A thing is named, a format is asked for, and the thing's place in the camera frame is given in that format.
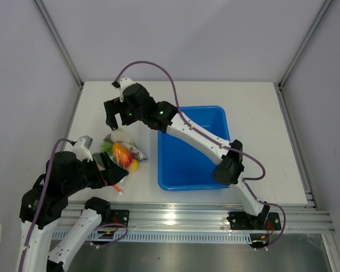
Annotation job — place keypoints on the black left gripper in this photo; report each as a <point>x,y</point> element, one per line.
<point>113,171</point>

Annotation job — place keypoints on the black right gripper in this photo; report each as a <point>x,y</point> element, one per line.
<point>113,107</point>

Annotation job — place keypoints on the white cauliflower toy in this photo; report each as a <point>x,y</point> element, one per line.
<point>118,135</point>

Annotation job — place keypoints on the yellow orange mango toy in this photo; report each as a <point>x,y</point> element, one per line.
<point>133,166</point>

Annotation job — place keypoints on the clear zip top bag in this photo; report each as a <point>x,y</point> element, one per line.
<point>135,152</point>

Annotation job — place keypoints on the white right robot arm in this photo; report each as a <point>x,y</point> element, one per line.
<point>227,156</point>

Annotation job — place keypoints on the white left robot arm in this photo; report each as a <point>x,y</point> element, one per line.
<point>42,207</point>

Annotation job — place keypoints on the blue plastic bin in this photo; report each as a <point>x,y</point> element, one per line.
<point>182,167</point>

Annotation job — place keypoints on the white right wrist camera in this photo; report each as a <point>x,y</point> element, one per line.
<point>121,85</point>

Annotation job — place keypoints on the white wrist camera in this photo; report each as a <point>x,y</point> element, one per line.
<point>81,148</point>
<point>121,85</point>

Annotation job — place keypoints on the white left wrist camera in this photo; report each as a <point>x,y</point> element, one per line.
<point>81,148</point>

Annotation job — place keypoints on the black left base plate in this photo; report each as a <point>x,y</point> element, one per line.
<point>119,216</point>

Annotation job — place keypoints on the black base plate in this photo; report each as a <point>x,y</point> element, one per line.
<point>243,221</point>
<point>119,216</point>

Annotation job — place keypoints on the aluminium mounting rail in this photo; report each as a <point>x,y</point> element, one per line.
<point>176,217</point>

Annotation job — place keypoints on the white slotted cable duct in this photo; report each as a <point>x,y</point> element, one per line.
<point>172,237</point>

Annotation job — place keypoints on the left aluminium frame post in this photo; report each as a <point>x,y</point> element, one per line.
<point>57,39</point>

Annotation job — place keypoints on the aluminium frame post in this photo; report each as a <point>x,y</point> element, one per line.
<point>57,39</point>
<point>311,33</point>

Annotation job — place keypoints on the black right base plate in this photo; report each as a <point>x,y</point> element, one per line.
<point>243,221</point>

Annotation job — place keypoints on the right aluminium frame post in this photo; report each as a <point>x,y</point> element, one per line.
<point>311,33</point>

